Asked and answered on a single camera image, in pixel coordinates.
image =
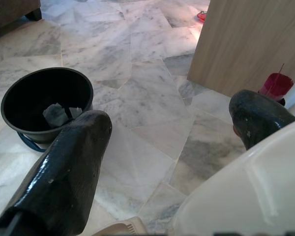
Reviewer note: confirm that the white paper scrap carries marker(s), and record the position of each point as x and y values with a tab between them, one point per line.
76	111
54	115

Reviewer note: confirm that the dark brown sofa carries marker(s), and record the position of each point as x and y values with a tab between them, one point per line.
9	12

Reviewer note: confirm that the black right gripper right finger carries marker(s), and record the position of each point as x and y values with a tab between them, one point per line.
255	118

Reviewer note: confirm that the black plastic bucket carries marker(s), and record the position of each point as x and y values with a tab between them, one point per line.
39	88

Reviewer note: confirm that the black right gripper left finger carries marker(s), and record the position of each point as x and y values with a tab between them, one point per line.
64	177

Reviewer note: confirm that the red incense can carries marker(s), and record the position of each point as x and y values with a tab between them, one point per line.
276	84

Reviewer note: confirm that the small red dish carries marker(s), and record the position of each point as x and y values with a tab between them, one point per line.
202	16

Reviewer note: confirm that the light wooden panel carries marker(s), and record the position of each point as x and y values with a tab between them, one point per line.
248	37

